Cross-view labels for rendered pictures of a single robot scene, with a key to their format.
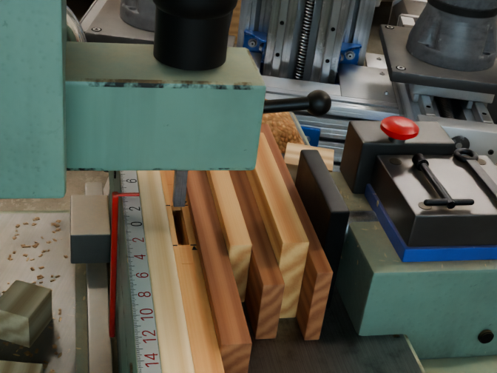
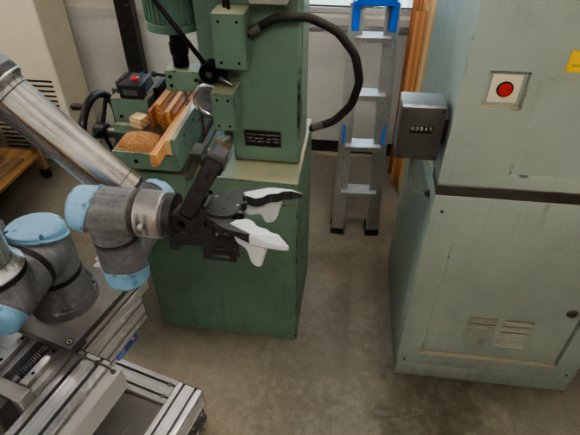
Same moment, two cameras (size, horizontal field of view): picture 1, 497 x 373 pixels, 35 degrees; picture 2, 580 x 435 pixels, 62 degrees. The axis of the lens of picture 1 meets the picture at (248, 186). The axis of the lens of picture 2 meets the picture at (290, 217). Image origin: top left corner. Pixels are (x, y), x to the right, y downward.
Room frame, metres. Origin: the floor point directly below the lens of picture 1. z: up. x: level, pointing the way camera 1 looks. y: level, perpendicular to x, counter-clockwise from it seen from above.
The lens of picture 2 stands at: (1.78, 0.96, 1.69)
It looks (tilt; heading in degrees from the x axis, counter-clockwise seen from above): 39 degrees down; 203
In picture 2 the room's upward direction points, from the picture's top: straight up
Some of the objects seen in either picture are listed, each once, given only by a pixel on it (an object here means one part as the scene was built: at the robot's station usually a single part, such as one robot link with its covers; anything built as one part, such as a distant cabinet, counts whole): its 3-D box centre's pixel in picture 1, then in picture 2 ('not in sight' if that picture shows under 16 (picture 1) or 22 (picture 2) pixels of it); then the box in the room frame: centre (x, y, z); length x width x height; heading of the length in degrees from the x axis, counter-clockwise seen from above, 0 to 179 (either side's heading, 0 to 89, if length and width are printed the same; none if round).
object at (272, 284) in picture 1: (243, 226); (172, 106); (0.53, 0.00, 0.93); 0.21 x 0.02 x 0.05; 14
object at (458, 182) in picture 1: (433, 182); (133, 83); (0.53, -0.14, 0.99); 0.13 x 0.11 x 0.06; 15
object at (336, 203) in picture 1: (350, 226); (153, 94); (0.51, -0.08, 0.95); 0.09 x 0.07 x 0.09; 14
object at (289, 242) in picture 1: (266, 217); (167, 103); (0.53, -0.02, 0.94); 0.16 x 0.02 x 0.07; 14
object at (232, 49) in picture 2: not in sight; (232, 37); (0.61, 0.30, 1.23); 0.09 x 0.08 x 0.15; 105
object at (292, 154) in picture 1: (306, 172); (139, 120); (0.64, -0.05, 0.92); 0.05 x 0.04 x 0.04; 86
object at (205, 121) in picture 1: (157, 114); (189, 79); (0.51, 0.07, 1.03); 0.14 x 0.07 x 0.09; 105
